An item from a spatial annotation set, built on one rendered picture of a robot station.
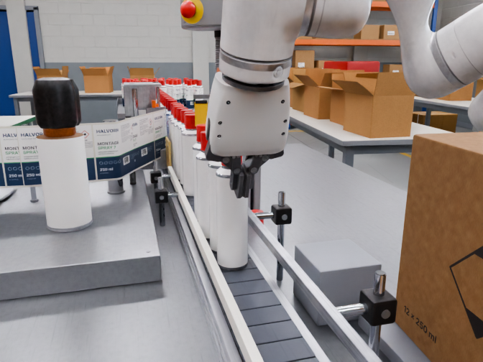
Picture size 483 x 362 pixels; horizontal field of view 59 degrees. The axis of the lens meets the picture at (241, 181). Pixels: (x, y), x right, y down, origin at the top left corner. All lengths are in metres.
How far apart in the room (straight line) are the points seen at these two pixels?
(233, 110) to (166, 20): 8.16
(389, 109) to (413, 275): 2.09
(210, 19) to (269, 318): 0.72
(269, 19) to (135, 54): 8.22
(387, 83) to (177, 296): 2.07
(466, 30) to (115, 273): 0.75
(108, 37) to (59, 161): 7.87
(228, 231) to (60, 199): 0.37
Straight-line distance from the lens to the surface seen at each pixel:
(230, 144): 0.54
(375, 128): 2.62
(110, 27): 8.72
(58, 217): 0.93
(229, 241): 0.69
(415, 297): 0.62
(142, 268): 0.79
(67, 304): 0.78
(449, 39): 0.91
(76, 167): 0.90
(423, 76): 0.92
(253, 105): 0.51
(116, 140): 1.12
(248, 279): 0.69
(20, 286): 0.81
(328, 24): 0.48
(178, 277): 0.81
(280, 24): 0.47
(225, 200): 0.67
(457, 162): 0.52
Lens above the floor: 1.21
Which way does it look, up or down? 15 degrees down
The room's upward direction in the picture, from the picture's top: straight up
